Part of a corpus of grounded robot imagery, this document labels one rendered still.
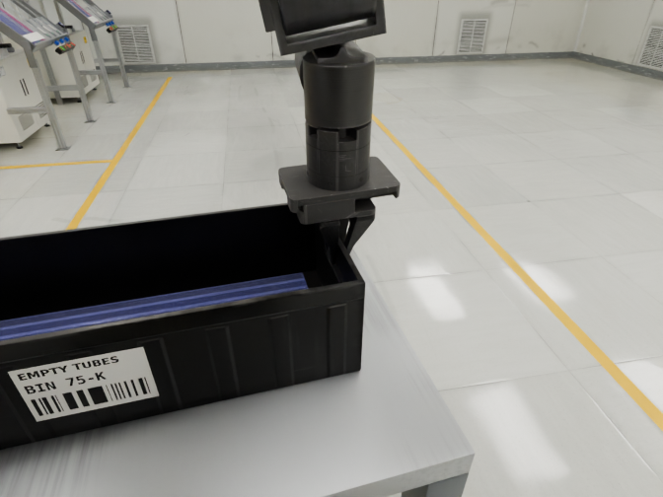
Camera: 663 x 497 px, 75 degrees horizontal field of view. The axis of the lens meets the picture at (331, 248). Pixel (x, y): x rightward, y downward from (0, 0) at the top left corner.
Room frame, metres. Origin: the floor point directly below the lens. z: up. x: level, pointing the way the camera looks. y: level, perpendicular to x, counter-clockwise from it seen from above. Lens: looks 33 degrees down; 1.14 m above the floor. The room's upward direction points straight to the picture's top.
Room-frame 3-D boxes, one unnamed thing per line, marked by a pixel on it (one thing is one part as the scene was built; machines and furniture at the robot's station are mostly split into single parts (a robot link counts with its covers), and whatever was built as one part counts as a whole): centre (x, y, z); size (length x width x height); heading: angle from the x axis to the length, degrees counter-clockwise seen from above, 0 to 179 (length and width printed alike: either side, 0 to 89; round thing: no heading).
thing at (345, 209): (0.37, 0.00, 0.93); 0.07 x 0.07 x 0.09; 16
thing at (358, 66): (0.37, 0.00, 1.06); 0.07 x 0.06 x 0.07; 8
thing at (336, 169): (0.37, -0.01, 1.00); 0.10 x 0.07 x 0.07; 106
